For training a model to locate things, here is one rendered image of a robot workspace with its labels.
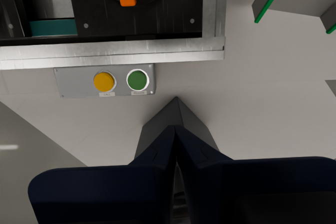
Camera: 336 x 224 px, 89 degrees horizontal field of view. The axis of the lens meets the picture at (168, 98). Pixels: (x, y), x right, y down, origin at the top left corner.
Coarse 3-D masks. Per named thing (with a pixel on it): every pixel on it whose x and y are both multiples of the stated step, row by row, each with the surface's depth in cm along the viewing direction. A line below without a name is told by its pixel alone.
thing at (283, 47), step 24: (240, 0) 41; (240, 24) 43; (264, 24) 43; (288, 24) 43; (312, 24) 43; (240, 48) 45; (264, 48) 45; (288, 48) 45; (312, 48) 45; (0, 72) 45; (24, 72) 45; (48, 72) 46; (168, 72) 46; (192, 72) 46; (216, 72) 46; (240, 72) 46; (264, 72) 47; (288, 72) 47; (312, 72) 47
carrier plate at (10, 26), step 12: (0, 0) 31; (12, 0) 31; (0, 12) 31; (12, 12) 31; (24, 12) 33; (0, 24) 32; (12, 24) 32; (24, 24) 33; (0, 36) 32; (12, 36) 32; (24, 36) 33
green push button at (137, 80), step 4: (132, 72) 35; (136, 72) 35; (140, 72) 35; (128, 76) 35; (132, 76) 35; (136, 76) 35; (140, 76) 35; (144, 76) 35; (128, 80) 35; (132, 80) 35; (136, 80) 35; (140, 80) 35; (144, 80) 35; (128, 84) 36; (132, 84) 36; (136, 84) 36; (140, 84) 36; (144, 84) 36; (132, 88) 36; (136, 88) 36; (140, 88) 36
